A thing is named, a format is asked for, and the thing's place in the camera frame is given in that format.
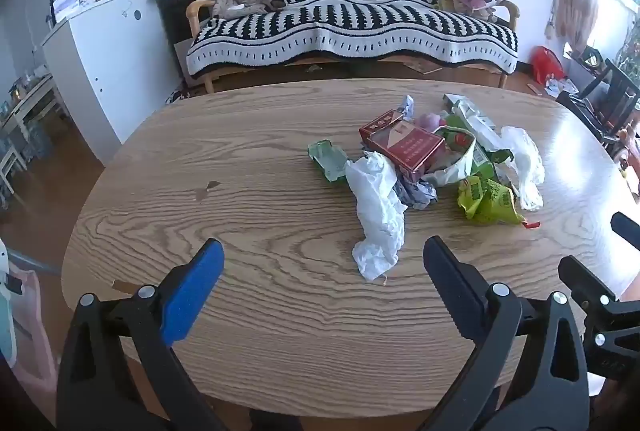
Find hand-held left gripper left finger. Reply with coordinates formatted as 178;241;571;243
56;238;226;431

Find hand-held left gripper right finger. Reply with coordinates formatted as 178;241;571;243
417;236;593;431

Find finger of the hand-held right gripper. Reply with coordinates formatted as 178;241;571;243
557;255;640;382
611;212;640;244

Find blue silver foil wrapper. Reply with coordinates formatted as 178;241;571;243
395;176;439;212

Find green paper tissue pack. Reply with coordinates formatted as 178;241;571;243
470;113;516;179

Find yellow green snack packet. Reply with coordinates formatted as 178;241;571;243
457;176;527;227

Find white crumpled tissue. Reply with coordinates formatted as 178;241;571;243
344;151;408;283

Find white green open packet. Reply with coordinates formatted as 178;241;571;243
425;126;477;188

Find white plastic bag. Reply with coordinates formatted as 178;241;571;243
500;126;546;212

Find red cardboard box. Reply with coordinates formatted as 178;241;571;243
358;110;447;182

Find black chair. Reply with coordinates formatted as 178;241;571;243
556;56;640;146

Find white papers on floor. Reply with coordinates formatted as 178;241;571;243
544;77;578;100

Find pink purple plush toy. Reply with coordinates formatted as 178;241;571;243
419;112;447;132

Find pink plastic container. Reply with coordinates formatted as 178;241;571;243
0;238;58;394

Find green potted plant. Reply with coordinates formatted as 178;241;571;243
617;31;640;82

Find green carton piece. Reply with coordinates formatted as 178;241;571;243
306;138;349;184

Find red bag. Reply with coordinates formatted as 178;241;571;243
529;46;566;82

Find white cabinet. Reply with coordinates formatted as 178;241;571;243
41;0;188;164

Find brown cardboard sheet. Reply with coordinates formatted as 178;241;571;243
173;38;201;88

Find white side table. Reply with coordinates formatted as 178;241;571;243
0;73;63;196

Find sofa with striped blanket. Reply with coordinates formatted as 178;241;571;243
186;0;519;79

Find black speaker box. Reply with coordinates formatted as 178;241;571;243
156;0;207;56

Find wooden sofa frame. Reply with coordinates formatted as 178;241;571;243
185;0;521;94

